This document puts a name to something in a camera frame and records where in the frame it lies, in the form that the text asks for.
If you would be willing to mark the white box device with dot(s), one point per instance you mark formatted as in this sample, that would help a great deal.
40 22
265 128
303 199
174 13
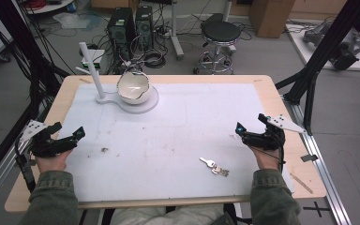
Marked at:
97 59

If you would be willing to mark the large black computer tower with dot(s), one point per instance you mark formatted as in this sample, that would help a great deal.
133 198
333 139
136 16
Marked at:
120 31

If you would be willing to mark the person's legs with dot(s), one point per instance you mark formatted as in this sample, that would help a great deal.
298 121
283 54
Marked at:
168 217

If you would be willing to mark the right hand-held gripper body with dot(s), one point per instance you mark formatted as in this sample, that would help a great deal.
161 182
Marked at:
267 139

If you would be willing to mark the white eggshell-shaped bowl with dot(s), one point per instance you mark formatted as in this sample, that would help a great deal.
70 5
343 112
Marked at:
134 87

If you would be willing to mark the brown cardboard box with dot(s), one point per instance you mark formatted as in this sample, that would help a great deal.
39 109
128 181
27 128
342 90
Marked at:
272 17

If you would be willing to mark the grey tape piece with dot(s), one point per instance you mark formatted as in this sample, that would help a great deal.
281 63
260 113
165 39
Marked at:
309 157

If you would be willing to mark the black round stool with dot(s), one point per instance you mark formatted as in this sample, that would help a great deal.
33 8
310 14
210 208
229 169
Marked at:
220 33

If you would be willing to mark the white stand with pole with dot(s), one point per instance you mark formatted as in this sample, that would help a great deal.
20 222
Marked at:
90 65

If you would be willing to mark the person's right hand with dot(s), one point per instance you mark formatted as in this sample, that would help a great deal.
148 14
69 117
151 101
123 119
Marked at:
268 161

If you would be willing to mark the grey robot part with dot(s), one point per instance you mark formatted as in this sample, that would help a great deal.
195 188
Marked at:
317 33

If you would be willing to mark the wooden table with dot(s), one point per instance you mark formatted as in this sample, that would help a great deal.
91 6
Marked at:
281 93

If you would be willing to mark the clear plastic sheet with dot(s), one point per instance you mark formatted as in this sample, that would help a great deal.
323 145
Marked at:
73 21

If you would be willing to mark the white round table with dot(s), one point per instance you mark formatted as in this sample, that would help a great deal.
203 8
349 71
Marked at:
51 5

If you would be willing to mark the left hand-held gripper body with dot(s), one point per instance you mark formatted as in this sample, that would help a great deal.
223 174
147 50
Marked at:
48 146

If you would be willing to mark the silver key bunch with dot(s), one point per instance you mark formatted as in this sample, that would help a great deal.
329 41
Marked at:
215 168

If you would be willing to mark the white floor platform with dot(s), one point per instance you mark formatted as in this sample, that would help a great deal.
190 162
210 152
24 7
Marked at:
309 53

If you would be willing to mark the white stand leg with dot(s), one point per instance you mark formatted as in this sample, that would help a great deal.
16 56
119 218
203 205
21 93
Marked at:
175 34

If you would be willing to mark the small black computer tower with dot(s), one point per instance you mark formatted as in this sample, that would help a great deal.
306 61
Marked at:
144 26

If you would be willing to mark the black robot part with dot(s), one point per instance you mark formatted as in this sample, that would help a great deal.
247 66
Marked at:
345 57

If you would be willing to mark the person's left hand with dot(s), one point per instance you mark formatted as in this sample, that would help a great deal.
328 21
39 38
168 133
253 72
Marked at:
52 162

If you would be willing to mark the thin wooden stick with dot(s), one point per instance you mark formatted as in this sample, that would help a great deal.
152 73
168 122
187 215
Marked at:
301 183

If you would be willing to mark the black metal frame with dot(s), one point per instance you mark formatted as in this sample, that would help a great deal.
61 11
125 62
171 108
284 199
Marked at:
320 51

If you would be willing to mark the white table mat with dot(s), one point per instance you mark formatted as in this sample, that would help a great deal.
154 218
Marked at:
175 140

